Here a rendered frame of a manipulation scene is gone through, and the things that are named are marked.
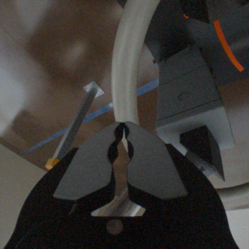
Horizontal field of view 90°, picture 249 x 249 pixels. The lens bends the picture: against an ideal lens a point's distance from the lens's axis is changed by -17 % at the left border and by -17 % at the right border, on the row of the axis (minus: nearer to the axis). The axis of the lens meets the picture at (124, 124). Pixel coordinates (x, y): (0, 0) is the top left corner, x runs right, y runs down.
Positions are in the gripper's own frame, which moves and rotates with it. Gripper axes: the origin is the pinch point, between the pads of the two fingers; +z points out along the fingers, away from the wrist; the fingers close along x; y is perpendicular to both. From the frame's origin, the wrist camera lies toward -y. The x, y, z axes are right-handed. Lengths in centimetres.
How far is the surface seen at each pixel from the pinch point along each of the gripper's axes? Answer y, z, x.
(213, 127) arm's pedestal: 35, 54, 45
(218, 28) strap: -21, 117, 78
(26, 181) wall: 380, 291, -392
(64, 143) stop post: 66, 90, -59
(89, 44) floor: -11, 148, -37
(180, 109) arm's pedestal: 29, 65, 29
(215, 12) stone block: -21, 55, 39
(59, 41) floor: -19, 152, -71
